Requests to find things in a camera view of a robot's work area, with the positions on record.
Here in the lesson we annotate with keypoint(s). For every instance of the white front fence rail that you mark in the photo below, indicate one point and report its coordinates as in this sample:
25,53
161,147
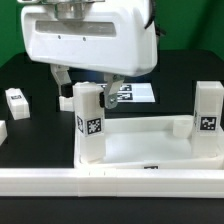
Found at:
112,183

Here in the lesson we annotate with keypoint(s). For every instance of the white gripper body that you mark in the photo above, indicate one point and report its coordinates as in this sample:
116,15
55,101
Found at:
113,36

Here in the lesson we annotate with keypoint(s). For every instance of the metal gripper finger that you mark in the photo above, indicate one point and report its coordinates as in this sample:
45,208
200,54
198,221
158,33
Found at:
108,97
62,78

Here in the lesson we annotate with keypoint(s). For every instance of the fiducial marker sheet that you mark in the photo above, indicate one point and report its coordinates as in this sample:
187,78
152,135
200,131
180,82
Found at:
136,93

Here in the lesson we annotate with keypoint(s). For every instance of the white desk top tray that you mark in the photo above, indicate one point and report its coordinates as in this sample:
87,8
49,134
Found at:
148,143

